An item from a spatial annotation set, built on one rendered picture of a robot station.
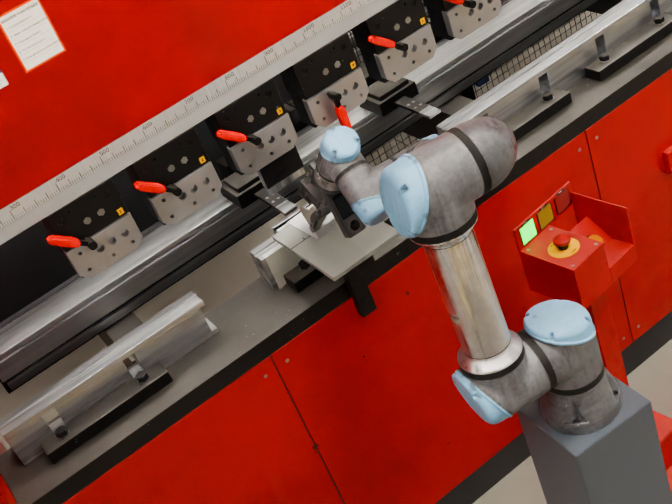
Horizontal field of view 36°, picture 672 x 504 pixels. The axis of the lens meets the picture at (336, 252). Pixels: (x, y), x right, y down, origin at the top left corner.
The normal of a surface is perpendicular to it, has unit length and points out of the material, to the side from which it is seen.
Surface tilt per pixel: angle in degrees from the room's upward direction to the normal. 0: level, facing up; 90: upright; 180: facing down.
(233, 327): 0
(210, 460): 90
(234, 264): 0
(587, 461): 90
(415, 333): 90
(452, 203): 88
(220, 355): 0
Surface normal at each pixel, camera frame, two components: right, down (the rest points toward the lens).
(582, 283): 0.62, 0.27
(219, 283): -0.33, -0.77
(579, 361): 0.43, 0.40
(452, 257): -0.04, 0.56
